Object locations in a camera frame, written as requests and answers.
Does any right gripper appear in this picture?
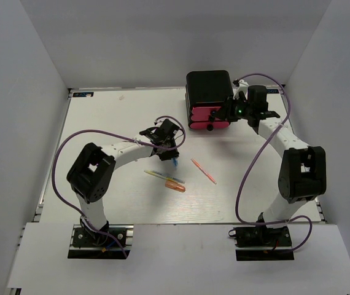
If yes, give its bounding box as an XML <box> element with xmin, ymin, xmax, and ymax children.
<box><xmin>214</xmin><ymin>95</ymin><xmax>253</xmax><ymax>122</ymax></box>

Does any blue correction tape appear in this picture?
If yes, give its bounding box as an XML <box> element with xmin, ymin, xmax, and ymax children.
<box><xmin>171</xmin><ymin>157</ymin><xmax>179</xmax><ymax>168</ymax></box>

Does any black pink drawer organizer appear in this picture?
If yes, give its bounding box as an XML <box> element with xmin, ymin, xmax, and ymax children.
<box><xmin>185</xmin><ymin>70</ymin><xmax>233</xmax><ymax>131</ymax></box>

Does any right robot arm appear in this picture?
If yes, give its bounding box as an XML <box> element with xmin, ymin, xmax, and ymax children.
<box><xmin>209</xmin><ymin>81</ymin><xmax>327</xmax><ymax>245</ymax></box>

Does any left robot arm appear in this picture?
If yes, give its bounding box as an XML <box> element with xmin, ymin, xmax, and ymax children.
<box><xmin>66</xmin><ymin>118</ymin><xmax>185</xmax><ymax>245</ymax></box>

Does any yellow blue pen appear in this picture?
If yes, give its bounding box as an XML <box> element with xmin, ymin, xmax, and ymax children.
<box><xmin>144</xmin><ymin>170</ymin><xmax>185</xmax><ymax>184</ymax></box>

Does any orange pink pen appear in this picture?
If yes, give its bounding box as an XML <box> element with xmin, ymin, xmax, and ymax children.
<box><xmin>191</xmin><ymin>159</ymin><xmax>217</xmax><ymax>185</ymax></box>

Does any right blue table label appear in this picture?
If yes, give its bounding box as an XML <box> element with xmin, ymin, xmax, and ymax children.
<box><xmin>266</xmin><ymin>88</ymin><xmax>279</xmax><ymax>94</ymax></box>

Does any blue table label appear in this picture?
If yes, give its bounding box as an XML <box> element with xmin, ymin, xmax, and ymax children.
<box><xmin>72</xmin><ymin>92</ymin><xmax>94</xmax><ymax>98</ymax></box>
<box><xmin>266</xmin><ymin>88</ymin><xmax>279</xmax><ymax>94</ymax></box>

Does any left blue table label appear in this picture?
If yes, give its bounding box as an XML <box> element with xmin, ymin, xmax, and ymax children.
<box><xmin>72</xmin><ymin>92</ymin><xmax>94</xmax><ymax>98</ymax></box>

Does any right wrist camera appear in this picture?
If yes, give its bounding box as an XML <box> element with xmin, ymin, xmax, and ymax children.
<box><xmin>233</xmin><ymin>79</ymin><xmax>249</xmax><ymax>100</ymax></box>

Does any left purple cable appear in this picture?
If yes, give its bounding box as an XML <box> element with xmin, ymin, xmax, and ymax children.
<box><xmin>52</xmin><ymin>116</ymin><xmax>187</xmax><ymax>258</ymax></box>

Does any purple cable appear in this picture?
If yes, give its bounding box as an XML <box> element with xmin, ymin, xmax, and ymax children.
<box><xmin>235</xmin><ymin>73</ymin><xmax>314</xmax><ymax>253</ymax></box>
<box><xmin>52</xmin><ymin>116</ymin><xmax>187</xmax><ymax>258</ymax></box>

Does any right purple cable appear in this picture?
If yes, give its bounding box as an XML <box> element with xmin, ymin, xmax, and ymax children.
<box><xmin>235</xmin><ymin>73</ymin><xmax>314</xmax><ymax>253</ymax></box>

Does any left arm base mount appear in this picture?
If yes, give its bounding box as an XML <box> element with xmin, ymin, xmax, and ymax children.
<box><xmin>68</xmin><ymin>225</ymin><xmax>134</xmax><ymax>260</ymax></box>

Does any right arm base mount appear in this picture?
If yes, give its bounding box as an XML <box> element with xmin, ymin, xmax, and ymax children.
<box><xmin>228</xmin><ymin>226</ymin><xmax>294</xmax><ymax>261</ymax></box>

